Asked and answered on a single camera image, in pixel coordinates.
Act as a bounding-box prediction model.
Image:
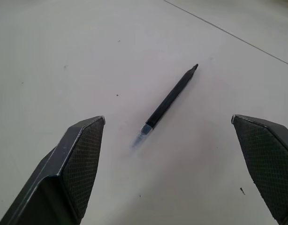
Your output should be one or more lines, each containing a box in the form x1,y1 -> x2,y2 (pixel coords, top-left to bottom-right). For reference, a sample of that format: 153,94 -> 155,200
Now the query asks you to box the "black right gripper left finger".
0,115 -> 106,225

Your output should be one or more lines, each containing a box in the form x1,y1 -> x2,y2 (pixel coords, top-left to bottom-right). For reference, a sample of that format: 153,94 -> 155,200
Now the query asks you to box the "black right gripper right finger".
231,114 -> 288,225

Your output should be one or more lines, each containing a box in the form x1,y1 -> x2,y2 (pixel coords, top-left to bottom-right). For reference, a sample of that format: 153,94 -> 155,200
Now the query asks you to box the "black uncapped pen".
130,63 -> 199,150

